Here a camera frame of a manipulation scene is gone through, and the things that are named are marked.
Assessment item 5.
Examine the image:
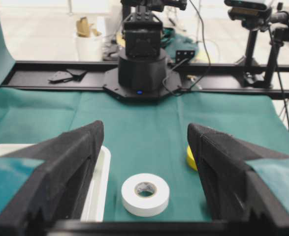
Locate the white plastic case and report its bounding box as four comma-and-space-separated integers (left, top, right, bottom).
0, 144, 111, 222

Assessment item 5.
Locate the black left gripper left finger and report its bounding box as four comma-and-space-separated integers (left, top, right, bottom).
0, 120, 104, 236

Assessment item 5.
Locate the green table cloth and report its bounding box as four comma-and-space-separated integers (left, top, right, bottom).
0, 88, 289, 221

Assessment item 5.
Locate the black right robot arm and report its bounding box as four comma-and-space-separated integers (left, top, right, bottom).
103, 0, 187, 100

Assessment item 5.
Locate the white tape roll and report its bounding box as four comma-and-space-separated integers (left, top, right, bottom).
121, 173, 170, 217

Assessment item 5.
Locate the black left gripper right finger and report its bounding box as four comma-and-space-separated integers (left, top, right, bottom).
188, 123, 289, 236

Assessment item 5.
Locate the black aluminium frame rail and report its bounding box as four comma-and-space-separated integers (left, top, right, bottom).
1, 60, 289, 101

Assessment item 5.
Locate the black camera stand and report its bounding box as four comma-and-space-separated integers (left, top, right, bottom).
224, 0, 289, 89

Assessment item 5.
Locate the yellow tape roll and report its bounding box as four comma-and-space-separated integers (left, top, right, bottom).
186, 146, 198, 171

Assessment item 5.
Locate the white bin with cardboard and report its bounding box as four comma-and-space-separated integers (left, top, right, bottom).
75, 17, 103, 61

